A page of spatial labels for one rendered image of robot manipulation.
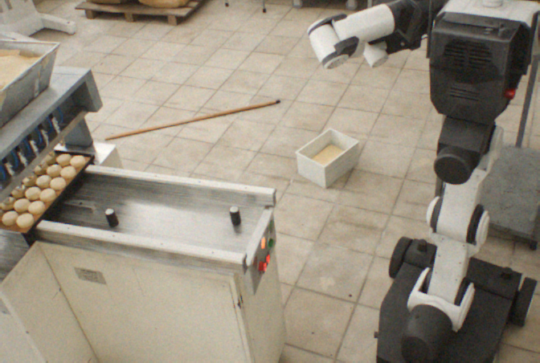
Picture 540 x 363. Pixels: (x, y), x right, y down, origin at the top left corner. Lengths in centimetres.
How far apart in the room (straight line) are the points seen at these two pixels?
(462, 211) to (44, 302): 145
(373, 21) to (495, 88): 38
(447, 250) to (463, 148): 55
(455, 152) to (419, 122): 195
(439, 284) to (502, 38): 106
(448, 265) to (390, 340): 37
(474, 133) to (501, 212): 116
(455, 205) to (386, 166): 133
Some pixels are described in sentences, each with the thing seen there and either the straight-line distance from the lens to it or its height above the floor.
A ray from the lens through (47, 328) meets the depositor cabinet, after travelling 218.
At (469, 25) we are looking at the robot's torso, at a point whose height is 140.
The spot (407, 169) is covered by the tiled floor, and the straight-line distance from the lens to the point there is 334.
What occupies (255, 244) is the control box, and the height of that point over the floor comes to 84.
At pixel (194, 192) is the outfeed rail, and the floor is 86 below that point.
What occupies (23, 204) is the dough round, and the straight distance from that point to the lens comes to 205.
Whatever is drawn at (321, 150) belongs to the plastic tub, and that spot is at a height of 5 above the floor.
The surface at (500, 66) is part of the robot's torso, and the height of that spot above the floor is 134.
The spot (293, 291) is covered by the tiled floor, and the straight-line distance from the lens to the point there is 271.
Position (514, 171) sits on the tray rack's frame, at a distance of 317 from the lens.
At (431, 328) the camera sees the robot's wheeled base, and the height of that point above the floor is 35.
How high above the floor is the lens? 210
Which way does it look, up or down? 38 degrees down
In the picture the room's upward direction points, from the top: 8 degrees counter-clockwise
